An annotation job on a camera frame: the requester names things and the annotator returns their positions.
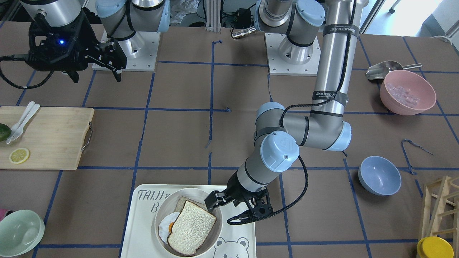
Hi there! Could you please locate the blue bowl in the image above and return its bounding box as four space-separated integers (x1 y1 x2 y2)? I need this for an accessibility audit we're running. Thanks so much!
358 156 402 196

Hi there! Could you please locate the wooden cup rack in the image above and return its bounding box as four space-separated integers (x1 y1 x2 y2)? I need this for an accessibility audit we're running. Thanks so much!
418 176 459 252

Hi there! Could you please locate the white bear tray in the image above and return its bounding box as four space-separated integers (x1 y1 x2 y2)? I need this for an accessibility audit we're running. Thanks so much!
120 183 257 258

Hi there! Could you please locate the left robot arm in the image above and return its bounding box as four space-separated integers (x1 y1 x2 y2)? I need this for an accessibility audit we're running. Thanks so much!
205 0 368 225

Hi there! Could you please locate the yellow mug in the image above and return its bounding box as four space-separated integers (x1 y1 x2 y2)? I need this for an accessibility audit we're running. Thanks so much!
417 236 454 258

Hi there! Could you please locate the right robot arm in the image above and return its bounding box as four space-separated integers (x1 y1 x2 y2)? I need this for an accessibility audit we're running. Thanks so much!
21 0 170 83

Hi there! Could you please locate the bread slice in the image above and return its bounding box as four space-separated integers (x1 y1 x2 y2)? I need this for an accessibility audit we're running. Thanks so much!
168 201 217 257
174 196 208 212

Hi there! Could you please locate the wooden cutting board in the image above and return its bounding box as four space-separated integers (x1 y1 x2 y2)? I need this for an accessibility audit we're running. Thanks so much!
0 107 94 170

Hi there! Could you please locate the fried egg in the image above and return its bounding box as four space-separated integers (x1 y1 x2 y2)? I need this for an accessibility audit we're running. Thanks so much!
158 212 180 245

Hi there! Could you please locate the green avocado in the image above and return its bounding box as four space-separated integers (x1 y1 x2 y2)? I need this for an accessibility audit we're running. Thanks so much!
0 124 11 142

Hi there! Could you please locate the lemon slice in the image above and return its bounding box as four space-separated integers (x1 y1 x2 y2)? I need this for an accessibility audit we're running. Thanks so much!
9 148 30 164

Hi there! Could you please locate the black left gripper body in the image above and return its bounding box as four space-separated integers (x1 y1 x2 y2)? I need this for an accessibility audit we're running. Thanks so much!
224 179 274 225

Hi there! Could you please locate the white plastic spoon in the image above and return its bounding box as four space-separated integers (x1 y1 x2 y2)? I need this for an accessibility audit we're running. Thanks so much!
11 101 40 136

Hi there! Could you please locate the metal scoop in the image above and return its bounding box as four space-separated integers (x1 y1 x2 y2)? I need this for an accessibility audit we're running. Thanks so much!
365 61 423 80

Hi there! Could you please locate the green bowl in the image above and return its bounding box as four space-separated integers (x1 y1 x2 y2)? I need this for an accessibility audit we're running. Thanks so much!
0 210 45 257

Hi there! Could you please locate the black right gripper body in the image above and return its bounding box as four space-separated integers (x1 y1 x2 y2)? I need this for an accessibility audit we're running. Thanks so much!
28 13 97 83

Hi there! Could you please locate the pink bowl with ice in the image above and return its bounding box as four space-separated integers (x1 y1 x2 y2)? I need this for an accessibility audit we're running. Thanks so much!
380 70 436 115

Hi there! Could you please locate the white round plate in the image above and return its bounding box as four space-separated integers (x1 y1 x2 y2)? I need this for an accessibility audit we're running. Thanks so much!
151 186 223 258

